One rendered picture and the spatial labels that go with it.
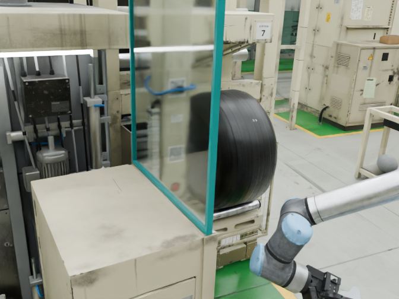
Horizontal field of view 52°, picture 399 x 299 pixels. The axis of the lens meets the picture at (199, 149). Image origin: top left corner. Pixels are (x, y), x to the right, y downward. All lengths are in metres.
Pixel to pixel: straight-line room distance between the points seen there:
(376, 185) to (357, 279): 2.01
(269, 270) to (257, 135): 0.69
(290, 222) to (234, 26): 1.17
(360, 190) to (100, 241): 0.76
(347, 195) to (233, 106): 0.71
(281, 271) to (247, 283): 1.73
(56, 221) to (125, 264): 0.27
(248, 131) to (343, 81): 4.75
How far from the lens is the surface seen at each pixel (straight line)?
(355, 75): 6.28
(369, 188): 1.31
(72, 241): 1.13
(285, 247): 1.23
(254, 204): 2.05
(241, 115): 1.78
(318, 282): 1.38
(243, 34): 2.13
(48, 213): 1.27
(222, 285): 2.97
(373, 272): 3.39
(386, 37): 6.71
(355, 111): 6.48
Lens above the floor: 1.88
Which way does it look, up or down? 21 degrees down
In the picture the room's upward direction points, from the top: 2 degrees clockwise
